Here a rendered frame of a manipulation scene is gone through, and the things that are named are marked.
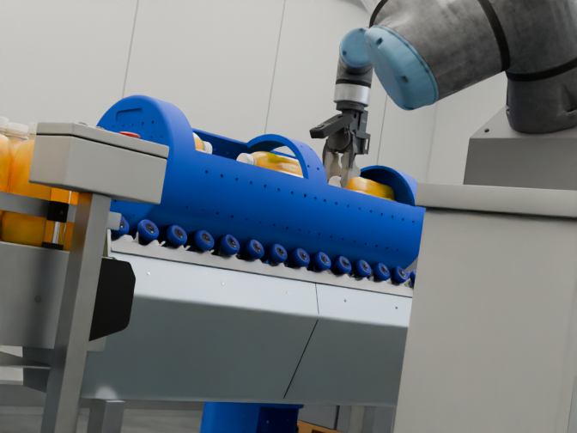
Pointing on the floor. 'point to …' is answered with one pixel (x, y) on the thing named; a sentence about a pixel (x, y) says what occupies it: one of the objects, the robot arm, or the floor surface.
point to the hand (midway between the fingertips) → (335, 183)
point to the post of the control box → (75, 313)
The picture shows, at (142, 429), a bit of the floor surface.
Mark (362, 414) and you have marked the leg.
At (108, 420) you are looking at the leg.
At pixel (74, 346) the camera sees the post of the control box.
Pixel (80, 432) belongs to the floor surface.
